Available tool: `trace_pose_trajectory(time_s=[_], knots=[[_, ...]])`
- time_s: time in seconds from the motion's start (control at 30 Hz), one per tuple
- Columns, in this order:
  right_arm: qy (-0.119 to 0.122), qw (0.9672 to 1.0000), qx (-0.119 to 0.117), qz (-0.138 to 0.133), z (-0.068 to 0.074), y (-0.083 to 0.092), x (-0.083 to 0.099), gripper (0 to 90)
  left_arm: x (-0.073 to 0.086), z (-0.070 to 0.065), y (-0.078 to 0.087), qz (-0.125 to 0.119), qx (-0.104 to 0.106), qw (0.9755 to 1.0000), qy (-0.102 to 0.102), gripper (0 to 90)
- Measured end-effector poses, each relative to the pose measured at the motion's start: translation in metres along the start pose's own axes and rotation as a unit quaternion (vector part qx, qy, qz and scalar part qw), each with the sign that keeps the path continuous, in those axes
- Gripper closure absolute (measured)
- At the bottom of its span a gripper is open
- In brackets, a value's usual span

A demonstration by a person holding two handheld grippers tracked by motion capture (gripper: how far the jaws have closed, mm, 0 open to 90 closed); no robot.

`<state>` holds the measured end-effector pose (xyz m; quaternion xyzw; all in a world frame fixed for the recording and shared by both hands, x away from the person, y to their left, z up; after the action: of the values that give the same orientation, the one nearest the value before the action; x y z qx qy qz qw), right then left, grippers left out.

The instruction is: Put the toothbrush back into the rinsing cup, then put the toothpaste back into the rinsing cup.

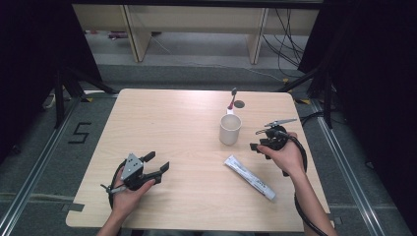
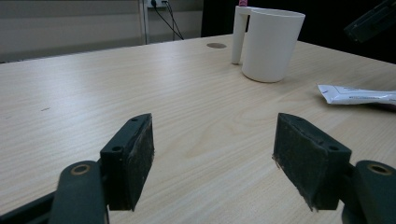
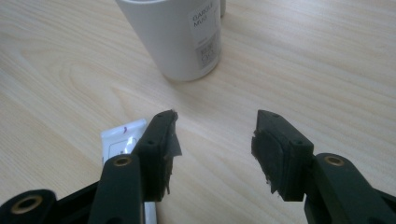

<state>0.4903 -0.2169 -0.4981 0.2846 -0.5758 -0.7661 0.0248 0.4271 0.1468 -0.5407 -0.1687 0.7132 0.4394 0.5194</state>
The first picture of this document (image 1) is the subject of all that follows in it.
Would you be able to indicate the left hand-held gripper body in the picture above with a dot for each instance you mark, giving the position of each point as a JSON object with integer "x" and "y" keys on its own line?
{"x": 132, "y": 170}

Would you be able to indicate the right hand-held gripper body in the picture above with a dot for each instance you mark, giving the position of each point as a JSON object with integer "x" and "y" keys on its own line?
{"x": 275, "y": 139}

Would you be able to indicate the white cup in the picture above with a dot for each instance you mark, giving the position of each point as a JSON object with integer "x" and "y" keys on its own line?
{"x": 229, "y": 132}

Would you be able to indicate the pink toothbrush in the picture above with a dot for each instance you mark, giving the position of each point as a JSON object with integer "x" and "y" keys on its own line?
{"x": 232, "y": 100}

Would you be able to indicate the person's right hand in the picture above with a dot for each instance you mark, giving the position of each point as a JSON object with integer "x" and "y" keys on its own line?
{"x": 288, "y": 157}

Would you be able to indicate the person's left hand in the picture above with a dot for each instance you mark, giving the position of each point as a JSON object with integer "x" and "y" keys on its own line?
{"x": 126, "y": 200}

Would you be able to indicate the white toothpaste tube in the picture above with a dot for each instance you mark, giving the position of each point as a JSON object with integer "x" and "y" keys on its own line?
{"x": 250, "y": 178}

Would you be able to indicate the dark round table grommet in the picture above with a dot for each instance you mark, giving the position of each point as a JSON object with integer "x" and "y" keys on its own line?
{"x": 240, "y": 104}

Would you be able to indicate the black metal stand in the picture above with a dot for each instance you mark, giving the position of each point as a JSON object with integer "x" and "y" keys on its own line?
{"x": 327, "y": 101}
{"x": 59, "y": 98}

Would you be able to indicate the black curtain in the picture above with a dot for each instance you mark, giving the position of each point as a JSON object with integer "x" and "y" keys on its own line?
{"x": 377, "y": 82}
{"x": 36, "y": 65}

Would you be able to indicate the metal floor rail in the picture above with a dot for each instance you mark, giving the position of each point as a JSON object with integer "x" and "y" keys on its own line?
{"x": 347, "y": 177}
{"x": 39, "y": 164}

